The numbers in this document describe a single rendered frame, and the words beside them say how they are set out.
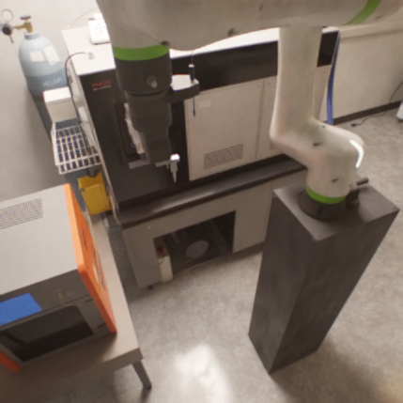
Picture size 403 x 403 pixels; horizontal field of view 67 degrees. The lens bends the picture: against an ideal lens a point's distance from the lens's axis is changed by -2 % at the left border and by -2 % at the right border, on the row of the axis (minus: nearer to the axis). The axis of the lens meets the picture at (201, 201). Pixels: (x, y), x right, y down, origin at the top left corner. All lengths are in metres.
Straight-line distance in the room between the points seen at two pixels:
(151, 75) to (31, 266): 0.68
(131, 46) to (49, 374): 1.10
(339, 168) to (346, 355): 1.41
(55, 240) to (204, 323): 1.24
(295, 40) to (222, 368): 1.64
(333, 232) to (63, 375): 1.01
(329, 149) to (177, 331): 1.49
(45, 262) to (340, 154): 0.86
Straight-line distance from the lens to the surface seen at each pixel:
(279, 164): 1.89
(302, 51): 0.84
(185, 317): 2.05
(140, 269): 1.88
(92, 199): 1.56
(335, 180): 0.91
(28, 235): 1.09
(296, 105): 0.90
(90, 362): 1.27
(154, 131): 0.57
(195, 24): 0.38
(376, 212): 1.09
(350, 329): 2.18
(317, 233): 0.96
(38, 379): 1.32
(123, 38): 0.51
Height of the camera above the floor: 1.84
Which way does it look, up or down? 43 degrees down
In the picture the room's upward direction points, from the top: 2 degrees counter-clockwise
